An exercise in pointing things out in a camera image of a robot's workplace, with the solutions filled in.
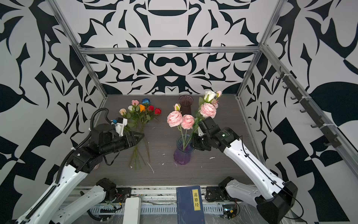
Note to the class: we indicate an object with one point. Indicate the mixed colour rose bunch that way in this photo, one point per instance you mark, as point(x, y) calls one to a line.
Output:
point(140, 114)

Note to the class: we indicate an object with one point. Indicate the white rose stem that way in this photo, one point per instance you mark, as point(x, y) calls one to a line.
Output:
point(208, 105)

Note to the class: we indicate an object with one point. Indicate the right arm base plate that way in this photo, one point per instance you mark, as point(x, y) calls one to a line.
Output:
point(217, 194)

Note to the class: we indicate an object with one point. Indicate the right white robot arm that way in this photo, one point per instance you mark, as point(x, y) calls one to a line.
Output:
point(272, 196)

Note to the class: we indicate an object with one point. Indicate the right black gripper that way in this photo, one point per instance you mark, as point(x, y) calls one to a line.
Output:
point(195, 144)

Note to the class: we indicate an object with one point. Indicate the dark maroon glass vase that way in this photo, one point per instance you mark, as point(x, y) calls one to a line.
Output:
point(185, 102)

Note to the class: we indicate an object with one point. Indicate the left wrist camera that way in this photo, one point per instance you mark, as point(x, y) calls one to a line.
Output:
point(119, 125)

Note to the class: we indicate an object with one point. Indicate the cream rose flower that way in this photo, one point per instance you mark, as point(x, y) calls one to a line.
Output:
point(123, 112)

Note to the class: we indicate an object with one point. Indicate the twin pink peony stem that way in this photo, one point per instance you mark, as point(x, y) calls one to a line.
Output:
point(179, 120)

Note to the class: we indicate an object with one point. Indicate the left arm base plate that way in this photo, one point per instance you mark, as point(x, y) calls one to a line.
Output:
point(120, 194)

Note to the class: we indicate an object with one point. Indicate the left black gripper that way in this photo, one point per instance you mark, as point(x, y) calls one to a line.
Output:
point(134, 140)

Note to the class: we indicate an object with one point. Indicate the white power adapter box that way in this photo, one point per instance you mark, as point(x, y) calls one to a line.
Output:
point(132, 210)

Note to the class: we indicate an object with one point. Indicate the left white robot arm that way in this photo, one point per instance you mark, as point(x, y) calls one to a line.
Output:
point(77, 164)

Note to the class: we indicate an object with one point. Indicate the purple blue glass vase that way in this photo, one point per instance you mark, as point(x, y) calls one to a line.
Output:
point(183, 156)

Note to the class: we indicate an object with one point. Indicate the blue book yellow label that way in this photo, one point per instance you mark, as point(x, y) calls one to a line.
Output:
point(189, 205)

